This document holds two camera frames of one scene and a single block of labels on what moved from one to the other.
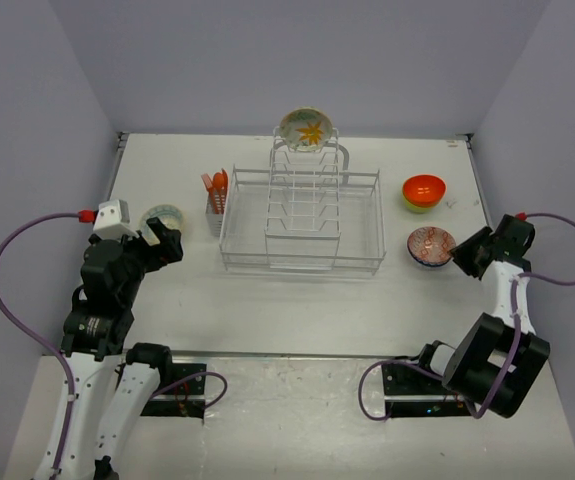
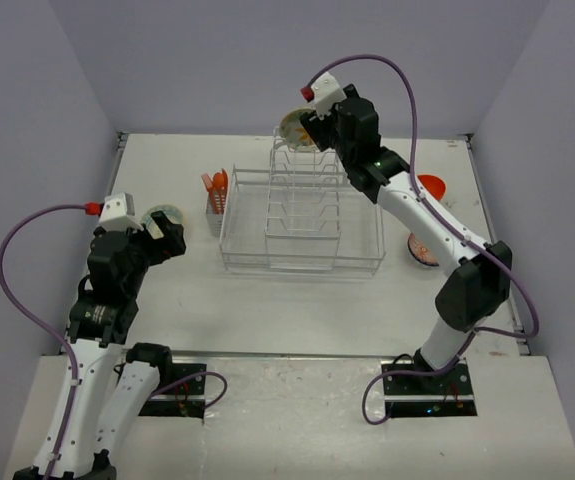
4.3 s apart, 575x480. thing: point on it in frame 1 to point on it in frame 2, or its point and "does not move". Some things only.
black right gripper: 460,254 to 317,128
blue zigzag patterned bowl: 305,129 does not move
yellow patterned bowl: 169,215 does not move
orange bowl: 425,190 does not move
